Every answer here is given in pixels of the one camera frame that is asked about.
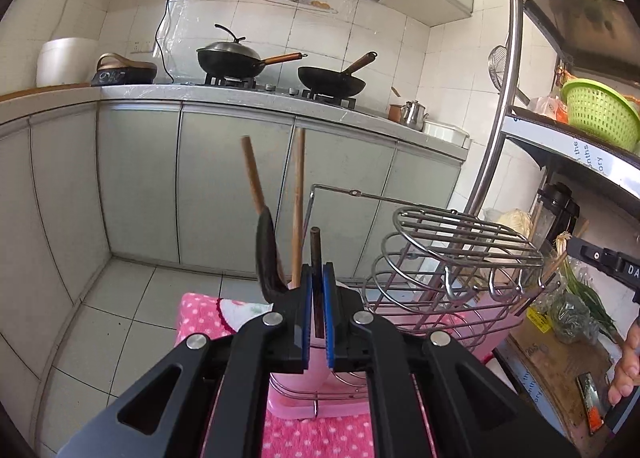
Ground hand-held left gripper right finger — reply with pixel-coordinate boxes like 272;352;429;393
323;262;581;458

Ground steel mesh strainer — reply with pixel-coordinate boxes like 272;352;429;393
487;44;531;107

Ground person's right hand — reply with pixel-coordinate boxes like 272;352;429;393
607;317;640;407

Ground green onions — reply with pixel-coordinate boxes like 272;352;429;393
555;232;617;335

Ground black spatula wooden handle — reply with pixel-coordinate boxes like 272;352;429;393
241;135;289;307

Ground gas stove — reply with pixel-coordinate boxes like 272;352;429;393
202;74;359;112

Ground black power cable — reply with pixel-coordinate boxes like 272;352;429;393
154;0;176;84

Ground light wooden utensil handle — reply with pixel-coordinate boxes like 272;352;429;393
291;127;307;287

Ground copper pot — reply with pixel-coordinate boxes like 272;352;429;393
387;86;409;122

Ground black wok wooden handle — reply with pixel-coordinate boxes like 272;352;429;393
297;51;379;98
196;49;309;79

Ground green plastic basket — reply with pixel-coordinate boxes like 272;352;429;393
560;78;640;152

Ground white rice cooker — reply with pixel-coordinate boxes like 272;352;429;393
37;38;99;88

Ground cardboard box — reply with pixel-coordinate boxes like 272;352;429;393
509;317;622;445

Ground bag of leafy greens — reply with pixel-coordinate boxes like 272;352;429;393
547;292;602;345

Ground wooden board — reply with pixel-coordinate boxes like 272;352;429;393
0;83;92;105

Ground steel shelf rack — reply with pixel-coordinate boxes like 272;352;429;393
467;0;640;458

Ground metal wire dish rack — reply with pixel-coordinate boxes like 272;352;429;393
361;207;564;357

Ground pink polka dot towel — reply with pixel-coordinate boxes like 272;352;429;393
175;292;377;458

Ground orange packet in bag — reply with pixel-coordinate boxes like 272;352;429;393
529;95;571;125

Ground black electric cooker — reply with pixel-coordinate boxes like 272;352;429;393
90;53;159;87

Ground black blender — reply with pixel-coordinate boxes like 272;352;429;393
532;181;581;252

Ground steel kettle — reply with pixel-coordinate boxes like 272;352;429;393
400;100;430;132

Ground dark brown utensil handle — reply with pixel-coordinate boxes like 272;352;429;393
310;226;325;340

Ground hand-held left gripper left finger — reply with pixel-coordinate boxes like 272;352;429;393
57;263;314;458

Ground grey kitchen cabinet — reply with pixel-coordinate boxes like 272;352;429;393
0;87;471;319

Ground pink plastic utensil holder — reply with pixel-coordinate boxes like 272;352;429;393
270;280;371;396

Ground steel wok lid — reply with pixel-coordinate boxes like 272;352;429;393
197;24;261;55

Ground white rectangular dish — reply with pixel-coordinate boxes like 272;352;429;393
422;120;472;149

